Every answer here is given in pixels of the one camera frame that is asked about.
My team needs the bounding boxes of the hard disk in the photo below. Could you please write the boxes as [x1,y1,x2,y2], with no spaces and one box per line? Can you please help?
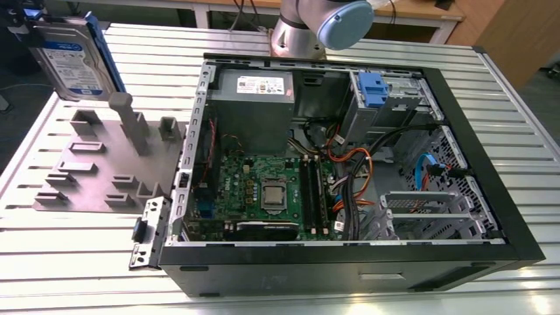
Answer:
[24,9,128,101]

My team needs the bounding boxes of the metal disk bay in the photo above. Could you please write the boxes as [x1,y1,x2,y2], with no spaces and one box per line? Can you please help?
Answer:
[379,190,500,242]

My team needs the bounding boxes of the grey parts rack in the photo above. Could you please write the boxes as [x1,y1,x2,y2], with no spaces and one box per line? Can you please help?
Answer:
[32,92,189,213]

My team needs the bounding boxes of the grey power supply unit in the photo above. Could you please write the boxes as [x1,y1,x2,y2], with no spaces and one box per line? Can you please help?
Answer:
[208,68,295,158]

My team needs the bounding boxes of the green motherboard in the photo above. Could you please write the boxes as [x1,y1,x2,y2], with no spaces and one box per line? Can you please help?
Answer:
[183,154,347,242]

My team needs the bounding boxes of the black CPU socket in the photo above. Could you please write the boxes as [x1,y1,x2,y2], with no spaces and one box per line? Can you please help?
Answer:
[257,177,293,216]

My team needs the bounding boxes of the silver CPU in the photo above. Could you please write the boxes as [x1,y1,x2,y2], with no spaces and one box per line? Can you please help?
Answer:
[261,186,287,208]

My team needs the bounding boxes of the black graphics card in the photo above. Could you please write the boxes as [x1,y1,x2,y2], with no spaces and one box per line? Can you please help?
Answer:
[223,220,301,242]

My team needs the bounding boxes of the metal drive cage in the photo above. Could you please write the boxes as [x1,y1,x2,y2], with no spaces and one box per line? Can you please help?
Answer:
[340,70,443,145]

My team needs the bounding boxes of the wooden desk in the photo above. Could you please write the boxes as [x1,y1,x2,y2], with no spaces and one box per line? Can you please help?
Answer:
[373,0,467,45]

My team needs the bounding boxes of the black open PC case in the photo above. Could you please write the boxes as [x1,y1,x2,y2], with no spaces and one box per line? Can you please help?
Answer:
[128,52,548,298]

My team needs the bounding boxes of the wooden cabinet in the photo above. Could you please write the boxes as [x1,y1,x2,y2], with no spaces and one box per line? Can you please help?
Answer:
[445,0,560,89]

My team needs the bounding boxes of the white table frame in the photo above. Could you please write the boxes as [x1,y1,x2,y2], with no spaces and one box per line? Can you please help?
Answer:
[175,0,281,30]

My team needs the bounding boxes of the metal rear bracket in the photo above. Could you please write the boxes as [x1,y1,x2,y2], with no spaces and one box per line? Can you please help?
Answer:
[128,196,172,270]

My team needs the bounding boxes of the orange wire bundle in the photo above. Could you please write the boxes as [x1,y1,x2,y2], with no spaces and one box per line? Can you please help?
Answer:
[327,147,376,214]

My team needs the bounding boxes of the thick black cable bundle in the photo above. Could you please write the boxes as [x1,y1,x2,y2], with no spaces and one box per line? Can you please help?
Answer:
[343,124,439,240]

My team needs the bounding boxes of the blue data wire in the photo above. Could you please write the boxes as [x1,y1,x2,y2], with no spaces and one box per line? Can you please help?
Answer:
[417,153,452,191]

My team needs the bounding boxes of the black power wire plug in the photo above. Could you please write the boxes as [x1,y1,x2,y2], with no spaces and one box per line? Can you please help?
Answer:
[431,163,476,180]

